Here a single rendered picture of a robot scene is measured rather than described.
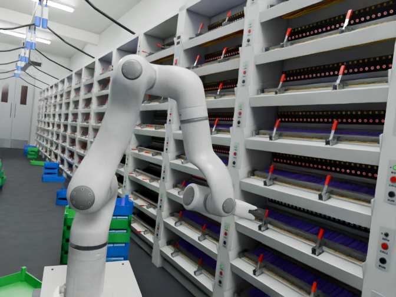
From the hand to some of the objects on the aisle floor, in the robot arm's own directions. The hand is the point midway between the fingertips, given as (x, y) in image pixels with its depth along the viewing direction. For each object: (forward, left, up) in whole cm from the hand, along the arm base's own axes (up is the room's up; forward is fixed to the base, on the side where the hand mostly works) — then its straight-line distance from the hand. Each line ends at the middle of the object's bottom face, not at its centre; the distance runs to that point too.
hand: (257, 211), depth 112 cm
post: (+27, -39, -62) cm, 78 cm away
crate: (-80, +73, -68) cm, 128 cm away
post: (+18, +30, -66) cm, 75 cm away
